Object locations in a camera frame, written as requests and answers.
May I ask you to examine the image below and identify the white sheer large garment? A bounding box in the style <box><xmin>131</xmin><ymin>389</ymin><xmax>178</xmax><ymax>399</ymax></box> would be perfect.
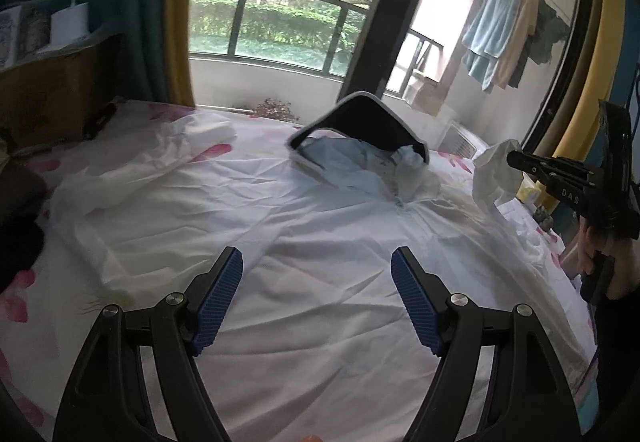
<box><xmin>46</xmin><ymin>110</ymin><xmax>594</xmax><ymax>442</ymax></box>

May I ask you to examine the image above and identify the black clothes hanger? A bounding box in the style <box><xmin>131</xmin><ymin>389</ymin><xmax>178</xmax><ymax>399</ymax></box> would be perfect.
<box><xmin>288</xmin><ymin>91</ymin><xmax>430</xmax><ymax>165</ymax></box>

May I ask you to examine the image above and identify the person right hand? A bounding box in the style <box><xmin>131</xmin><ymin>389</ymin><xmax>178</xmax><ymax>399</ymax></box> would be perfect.
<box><xmin>577</xmin><ymin>218</ymin><xmax>639</xmax><ymax>300</ymax></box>

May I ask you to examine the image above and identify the yellow curtain right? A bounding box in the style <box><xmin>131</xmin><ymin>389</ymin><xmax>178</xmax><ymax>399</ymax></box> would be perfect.
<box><xmin>535</xmin><ymin>0</ymin><xmax>626</xmax><ymax>160</ymax></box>

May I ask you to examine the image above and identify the yellow curtain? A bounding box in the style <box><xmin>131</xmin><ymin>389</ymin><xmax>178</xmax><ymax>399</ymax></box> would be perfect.
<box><xmin>164</xmin><ymin>0</ymin><xmax>195</xmax><ymax>107</ymax></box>
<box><xmin>535</xmin><ymin>0</ymin><xmax>626</xmax><ymax>160</ymax></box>

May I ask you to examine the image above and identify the small dark figurine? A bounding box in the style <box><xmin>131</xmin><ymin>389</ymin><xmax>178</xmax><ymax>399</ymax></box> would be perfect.
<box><xmin>533</xmin><ymin>205</ymin><xmax>553</xmax><ymax>232</ymax></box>

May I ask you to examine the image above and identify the yellow tissue pack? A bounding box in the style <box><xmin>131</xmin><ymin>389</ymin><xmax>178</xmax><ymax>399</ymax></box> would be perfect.
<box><xmin>516</xmin><ymin>173</ymin><xmax>541</xmax><ymax>212</ymax></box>

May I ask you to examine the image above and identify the white air conditioner unit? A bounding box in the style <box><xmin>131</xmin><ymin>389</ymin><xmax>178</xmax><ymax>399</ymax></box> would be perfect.
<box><xmin>437</xmin><ymin>120</ymin><xmax>488</xmax><ymax>159</ymax></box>

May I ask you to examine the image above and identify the dark hanging garment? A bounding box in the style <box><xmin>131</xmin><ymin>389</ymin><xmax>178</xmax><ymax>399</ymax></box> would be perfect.
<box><xmin>508</xmin><ymin>0</ymin><xmax>570</xmax><ymax>89</ymax></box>

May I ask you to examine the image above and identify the beige hanging cloth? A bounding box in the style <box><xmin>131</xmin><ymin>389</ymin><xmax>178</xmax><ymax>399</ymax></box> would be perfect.
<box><xmin>492</xmin><ymin>0</ymin><xmax>539</xmax><ymax>89</ymax></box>

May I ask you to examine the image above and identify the light blue hanging towel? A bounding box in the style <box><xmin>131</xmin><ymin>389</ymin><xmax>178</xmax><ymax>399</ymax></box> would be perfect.
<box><xmin>462</xmin><ymin>0</ymin><xmax>523</xmax><ymax>92</ymax></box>

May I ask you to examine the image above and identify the cardboard box on balcony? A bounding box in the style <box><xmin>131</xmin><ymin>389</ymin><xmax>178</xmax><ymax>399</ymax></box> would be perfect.
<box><xmin>402</xmin><ymin>72</ymin><xmax>449</xmax><ymax>117</ymax></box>

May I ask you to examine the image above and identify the floral pink bed sheet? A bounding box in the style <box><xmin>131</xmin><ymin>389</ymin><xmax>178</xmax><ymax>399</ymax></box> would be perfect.
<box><xmin>0</xmin><ymin>98</ymin><xmax>599</xmax><ymax>442</ymax></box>

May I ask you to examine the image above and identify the dark balcony railing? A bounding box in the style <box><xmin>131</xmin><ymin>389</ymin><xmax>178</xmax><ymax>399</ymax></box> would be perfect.
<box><xmin>188</xmin><ymin>0</ymin><xmax>445</xmax><ymax>96</ymax></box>

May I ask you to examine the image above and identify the dark window pillar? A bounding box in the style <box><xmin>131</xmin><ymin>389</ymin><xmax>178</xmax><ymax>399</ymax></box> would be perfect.
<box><xmin>337</xmin><ymin>0</ymin><xmax>420</xmax><ymax>100</ymax></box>

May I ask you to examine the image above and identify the brown cardboard box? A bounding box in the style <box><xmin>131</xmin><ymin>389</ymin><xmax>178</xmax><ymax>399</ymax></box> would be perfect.
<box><xmin>1</xmin><ymin>36</ymin><xmax>130</xmax><ymax>155</ymax></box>

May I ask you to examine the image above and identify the dried potted plant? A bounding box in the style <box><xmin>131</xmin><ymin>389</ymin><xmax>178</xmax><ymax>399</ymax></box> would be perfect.
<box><xmin>250</xmin><ymin>98</ymin><xmax>299</xmax><ymax>124</ymax></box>

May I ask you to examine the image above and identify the white desk lamp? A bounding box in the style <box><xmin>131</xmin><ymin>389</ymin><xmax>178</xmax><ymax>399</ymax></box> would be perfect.
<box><xmin>37</xmin><ymin>0</ymin><xmax>89</xmax><ymax>54</ymax></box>

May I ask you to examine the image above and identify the colourful small box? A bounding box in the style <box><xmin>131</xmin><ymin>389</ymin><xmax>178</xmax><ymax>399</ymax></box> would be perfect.
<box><xmin>1</xmin><ymin>0</ymin><xmax>58</xmax><ymax>69</ymax></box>

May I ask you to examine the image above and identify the yellow curtain left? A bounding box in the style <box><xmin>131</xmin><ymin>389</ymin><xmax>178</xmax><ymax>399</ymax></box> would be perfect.
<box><xmin>164</xmin><ymin>0</ymin><xmax>195</xmax><ymax>107</ymax></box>

